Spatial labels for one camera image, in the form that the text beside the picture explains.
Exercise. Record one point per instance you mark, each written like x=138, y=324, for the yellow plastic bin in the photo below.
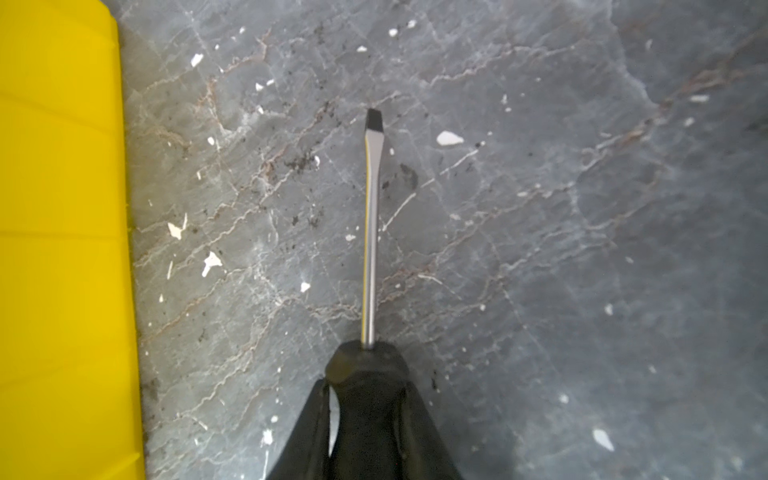
x=70, y=406

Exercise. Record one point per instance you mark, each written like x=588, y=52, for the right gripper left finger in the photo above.
x=306, y=453

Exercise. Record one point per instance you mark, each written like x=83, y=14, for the green black handled screwdriver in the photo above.
x=367, y=377

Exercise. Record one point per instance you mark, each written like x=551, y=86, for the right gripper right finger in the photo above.
x=423, y=454

